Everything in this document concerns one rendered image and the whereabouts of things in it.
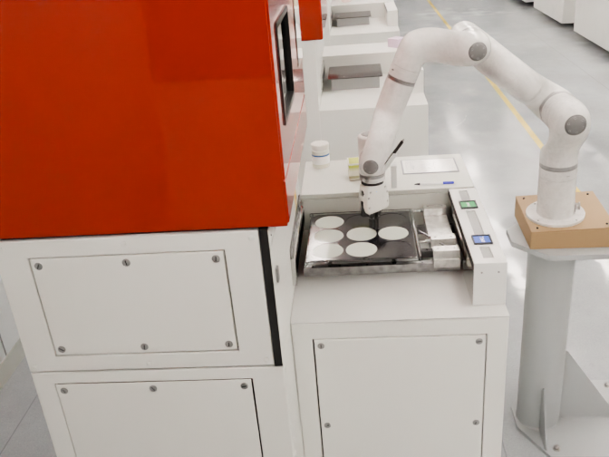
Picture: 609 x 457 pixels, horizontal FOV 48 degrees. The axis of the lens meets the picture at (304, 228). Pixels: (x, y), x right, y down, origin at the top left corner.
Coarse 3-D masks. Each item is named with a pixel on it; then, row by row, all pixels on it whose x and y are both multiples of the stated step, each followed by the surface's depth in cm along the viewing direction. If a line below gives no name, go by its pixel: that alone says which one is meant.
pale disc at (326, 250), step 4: (324, 244) 224; (328, 244) 224; (332, 244) 224; (316, 248) 222; (320, 248) 222; (324, 248) 222; (328, 248) 221; (332, 248) 221; (336, 248) 221; (340, 248) 221; (316, 252) 220; (320, 252) 220; (324, 252) 219; (328, 252) 219; (332, 252) 219; (336, 252) 219; (340, 252) 218; (316, 256) 217; (320, 256) 217; (324, 256) 217; (328, 256) 217; (332, 256) 217; (336, 256) 216
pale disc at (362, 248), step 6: (348, 246) 222; (354, 246) 222; (360, 246) 221; (366, 246) 221; (372, 246) 221; (348, 252) 218; (354, 252) 218; (360, 252) 217; (366, 252) 217; (372, 252) 217
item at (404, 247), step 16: (352, 224) 237; (368, 224) 236; (384, 224) 235; (400, 224) 233; (352, 240) 225; (368, 240) 224; (384, 240) 223; (400, 240) 222; (352, 256) 216; (368, 256) 215; (384, 256) 214; (400, 256) 213; (416, 256) 212
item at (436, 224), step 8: (424, 216) 242; (432, 216) 242; (440, 216) 241; (424, 224) 241; (432, 224) 236; (440, 224) 236; (448, 224) 235; (432, 232) 230; (440, 232) 230; (448, 232) 230; (432, 248) 220; (440, 264) 214; (448, 264) 213; (456, 264) 213
